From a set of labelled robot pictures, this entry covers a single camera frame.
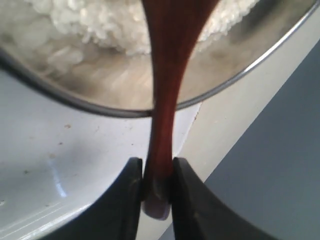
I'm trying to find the white rectangular plastic tray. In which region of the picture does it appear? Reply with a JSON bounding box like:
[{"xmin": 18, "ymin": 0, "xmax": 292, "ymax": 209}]
[{"xmin": 0, "ymin": 67, "xmax": 201, "ymax": 240}]

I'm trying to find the dark red wooden spoon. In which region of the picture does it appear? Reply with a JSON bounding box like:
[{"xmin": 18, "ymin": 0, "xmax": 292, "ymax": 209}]
[{"xmin": 142, "ymin": 0, "xmax": 218, "ymax": 220}]

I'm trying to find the steel bowl of rice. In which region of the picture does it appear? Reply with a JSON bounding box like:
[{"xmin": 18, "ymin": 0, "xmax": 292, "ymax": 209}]
[{"xmin": 0, "ymin": 0, "xmax": 320, "ymax": 118}]

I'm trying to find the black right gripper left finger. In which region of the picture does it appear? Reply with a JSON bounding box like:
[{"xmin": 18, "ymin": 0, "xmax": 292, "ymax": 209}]
[{"xmin": 42, "ymin": 157, "xmax": 143, "ymax": 240}]

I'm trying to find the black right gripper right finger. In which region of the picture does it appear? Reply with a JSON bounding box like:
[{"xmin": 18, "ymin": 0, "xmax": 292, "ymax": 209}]
[{"xmin": 171, "ymin": 157, "xmax": 273, "ymax": 240}]

